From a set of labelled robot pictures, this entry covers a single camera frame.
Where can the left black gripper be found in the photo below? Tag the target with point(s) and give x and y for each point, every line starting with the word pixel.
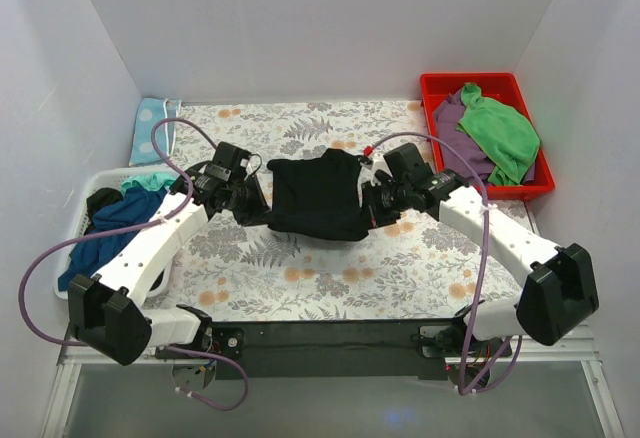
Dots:
pixel 254 200

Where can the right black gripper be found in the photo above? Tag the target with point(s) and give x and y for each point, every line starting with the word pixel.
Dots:
pixel 373 200

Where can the black t-shirt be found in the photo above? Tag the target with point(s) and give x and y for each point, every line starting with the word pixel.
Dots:
pixel 318 197

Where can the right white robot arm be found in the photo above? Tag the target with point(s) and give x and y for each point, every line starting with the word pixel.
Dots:
pixel 558 288

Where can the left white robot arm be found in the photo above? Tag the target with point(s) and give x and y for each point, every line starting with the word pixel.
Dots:
pixel 106 309

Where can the teal t-shirt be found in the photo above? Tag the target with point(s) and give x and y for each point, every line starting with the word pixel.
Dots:
pixel 152 182

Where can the purple t-shirt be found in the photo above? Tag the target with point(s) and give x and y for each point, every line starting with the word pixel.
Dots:
pixel 446 117

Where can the floral table mat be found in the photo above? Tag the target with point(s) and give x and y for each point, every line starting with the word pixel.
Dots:
pixel 416 268

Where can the blue t-shirt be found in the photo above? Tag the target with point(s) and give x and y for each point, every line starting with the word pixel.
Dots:
pixel 136 205

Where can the blue polka dot cloth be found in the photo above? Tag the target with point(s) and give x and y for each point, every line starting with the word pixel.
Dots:
pixel 151 111

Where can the white laundry basket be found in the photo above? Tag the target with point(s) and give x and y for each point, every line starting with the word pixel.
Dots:
pixel 113 179

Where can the green t-shirt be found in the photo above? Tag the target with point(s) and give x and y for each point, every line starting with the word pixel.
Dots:
pixel 506 137

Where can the red plastic bin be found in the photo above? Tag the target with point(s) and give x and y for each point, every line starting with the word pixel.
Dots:
pixel 503 87

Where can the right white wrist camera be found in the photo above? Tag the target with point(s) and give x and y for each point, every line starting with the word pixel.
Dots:
pixel 365 158

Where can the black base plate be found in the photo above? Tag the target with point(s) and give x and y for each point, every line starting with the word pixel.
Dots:
pixel 329 349

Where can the aluminium mounting rail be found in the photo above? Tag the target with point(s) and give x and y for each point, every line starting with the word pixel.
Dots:
pixel 557 391

